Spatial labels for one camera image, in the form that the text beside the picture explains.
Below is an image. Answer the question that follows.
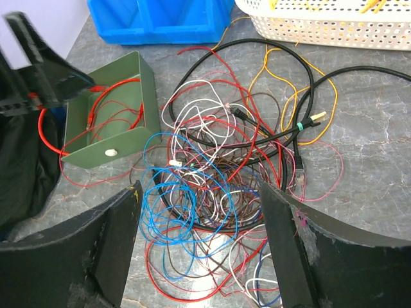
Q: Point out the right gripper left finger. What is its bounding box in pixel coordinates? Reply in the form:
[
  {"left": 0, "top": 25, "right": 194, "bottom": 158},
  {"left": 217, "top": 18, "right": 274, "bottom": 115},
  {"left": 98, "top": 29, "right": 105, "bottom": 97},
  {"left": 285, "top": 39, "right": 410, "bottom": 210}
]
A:
[{"left": 1, "top": 181, "right": 143, "bottom": 307}]

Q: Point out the blue divided plastic bin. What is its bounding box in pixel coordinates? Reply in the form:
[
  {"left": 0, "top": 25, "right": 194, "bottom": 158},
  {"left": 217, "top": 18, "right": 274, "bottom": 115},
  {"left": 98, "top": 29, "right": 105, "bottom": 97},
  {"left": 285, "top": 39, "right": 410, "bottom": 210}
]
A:
[{"left": 87, "top": 0, "right": 234, "bottom": 46}]

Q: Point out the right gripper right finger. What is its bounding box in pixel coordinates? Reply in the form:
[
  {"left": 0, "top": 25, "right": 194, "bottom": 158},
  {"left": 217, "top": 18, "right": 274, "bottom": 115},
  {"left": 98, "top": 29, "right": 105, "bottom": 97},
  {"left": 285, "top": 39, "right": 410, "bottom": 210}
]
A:
[{"left": 260, "top": 183, "right": 410, "bottom": 307}]

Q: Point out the yellow thin wire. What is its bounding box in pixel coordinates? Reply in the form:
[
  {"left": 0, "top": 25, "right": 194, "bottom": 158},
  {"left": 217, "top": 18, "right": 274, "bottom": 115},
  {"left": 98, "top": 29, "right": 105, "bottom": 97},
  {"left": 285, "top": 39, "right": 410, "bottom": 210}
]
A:
[{"left": 210, "top": 15, "right": 338, "bottom": 147}]

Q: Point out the pink thin wire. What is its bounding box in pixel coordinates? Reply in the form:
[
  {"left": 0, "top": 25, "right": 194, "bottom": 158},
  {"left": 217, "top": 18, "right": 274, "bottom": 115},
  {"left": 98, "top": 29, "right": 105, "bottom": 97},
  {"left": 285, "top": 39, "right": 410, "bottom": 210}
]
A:
[{"left": 131, "top": 70, "right": 344, "bottom": 283}]

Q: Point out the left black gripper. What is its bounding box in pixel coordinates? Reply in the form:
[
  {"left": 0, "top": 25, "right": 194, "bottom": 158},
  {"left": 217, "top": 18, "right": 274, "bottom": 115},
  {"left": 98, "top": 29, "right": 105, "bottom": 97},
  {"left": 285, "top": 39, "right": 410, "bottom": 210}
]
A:
[{"left": 1, "top": 12, "right": 95, "bottom": 117}]

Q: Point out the white perforated plastic basket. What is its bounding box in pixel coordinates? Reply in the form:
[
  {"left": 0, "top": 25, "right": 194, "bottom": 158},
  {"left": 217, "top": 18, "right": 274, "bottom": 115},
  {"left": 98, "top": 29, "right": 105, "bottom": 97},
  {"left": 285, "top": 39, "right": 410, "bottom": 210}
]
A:
[{"left": 235, "top": 1, "right": 410, "bottom": 51}]

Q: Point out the red thin wire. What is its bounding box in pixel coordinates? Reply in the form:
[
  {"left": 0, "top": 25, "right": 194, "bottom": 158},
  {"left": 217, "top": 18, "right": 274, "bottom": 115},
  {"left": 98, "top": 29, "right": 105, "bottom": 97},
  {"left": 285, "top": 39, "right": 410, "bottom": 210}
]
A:
[{"left": 59, "top": 46, "right": 283, "bottom": 304}]

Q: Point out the blue thin wire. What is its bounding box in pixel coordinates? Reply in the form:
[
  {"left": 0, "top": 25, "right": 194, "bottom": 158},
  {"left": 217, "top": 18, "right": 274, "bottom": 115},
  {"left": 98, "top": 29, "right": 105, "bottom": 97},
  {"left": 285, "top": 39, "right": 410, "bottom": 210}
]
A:
[{"left": 139, "top": 132, "right": 240, "bottom": 282}]

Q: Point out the green plastic tray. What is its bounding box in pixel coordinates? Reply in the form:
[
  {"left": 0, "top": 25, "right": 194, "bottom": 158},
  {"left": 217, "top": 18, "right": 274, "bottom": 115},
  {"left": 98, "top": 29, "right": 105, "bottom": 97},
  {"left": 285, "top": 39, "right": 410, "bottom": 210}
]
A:
[{"left": 62, "top": 51, "right": 161, "bottom": 169}]

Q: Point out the white thin wire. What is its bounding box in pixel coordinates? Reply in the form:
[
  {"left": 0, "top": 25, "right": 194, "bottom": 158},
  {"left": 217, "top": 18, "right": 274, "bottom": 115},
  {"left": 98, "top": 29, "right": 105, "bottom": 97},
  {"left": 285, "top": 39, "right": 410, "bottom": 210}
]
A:
[{"left": 160, "top": 80, "right": 283, "bottom": 307}]

